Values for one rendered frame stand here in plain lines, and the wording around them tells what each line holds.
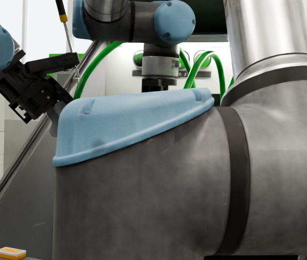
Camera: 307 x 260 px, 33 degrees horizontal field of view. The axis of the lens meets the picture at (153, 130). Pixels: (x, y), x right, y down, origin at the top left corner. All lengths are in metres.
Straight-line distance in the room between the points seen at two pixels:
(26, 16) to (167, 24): 5.23
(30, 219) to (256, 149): 0.94
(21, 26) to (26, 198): 5.01
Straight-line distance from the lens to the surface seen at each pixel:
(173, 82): 1.05
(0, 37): 0.86
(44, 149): 1.27
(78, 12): 0.94
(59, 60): 1.06
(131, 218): 0.35
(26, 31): 6.11
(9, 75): 1.02
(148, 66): 1.05
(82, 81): 1.06
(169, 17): 0.93
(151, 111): 0.34
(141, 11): 0.95
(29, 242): 1.27
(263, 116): 0.39
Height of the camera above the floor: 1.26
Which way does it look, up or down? 3 degrees down
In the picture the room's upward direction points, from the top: 2 degrees clockwise
